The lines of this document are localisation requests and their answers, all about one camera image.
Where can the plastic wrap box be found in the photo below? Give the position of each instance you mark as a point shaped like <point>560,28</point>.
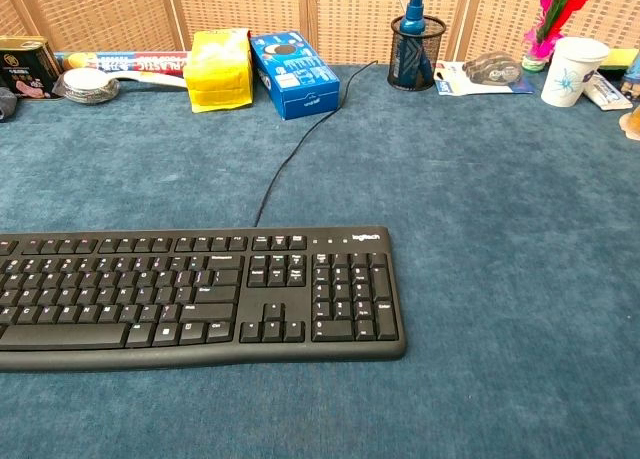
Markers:
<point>130,61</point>

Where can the clear tape roll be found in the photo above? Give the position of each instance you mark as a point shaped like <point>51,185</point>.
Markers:
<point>86,85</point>

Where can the blue spray bottle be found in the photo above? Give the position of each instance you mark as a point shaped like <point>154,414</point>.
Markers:
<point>414,14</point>

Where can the black mesh pen holder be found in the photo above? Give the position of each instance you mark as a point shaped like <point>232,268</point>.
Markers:
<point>416,61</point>

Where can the toothpaste tube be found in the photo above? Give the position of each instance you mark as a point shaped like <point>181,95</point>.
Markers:
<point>604,90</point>

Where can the yellow tissue pack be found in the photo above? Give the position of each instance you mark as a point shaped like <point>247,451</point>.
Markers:
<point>220,71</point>

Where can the dark grey cloth item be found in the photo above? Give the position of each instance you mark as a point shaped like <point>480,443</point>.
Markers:
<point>6,104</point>

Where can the feather shuttlecock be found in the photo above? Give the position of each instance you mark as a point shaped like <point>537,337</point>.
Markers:
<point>550,24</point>

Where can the black Logitech keyboard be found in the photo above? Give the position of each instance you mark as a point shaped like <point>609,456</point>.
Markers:
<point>200,299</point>

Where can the beige round object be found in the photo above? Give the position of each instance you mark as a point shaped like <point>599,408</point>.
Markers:
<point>631,123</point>

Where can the blue cloth table mat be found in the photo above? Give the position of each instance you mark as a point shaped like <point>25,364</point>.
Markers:
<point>500,259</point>

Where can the white paper cup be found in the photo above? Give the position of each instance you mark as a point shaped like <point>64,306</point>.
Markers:
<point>570,74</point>

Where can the luncheon meat tin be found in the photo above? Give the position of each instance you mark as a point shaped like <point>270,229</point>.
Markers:
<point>25,69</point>

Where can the blue cardboard box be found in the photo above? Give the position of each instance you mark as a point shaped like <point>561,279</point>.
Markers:
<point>295,76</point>

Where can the blue figurine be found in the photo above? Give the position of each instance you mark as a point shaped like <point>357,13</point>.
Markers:
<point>632,76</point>

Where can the woven folding screen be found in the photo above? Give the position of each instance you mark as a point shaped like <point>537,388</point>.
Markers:
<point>320,14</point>

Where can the yellow green sponge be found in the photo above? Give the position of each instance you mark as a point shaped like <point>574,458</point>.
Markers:
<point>620,59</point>

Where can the correction tape blister pack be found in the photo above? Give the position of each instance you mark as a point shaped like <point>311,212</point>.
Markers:
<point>480,75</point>

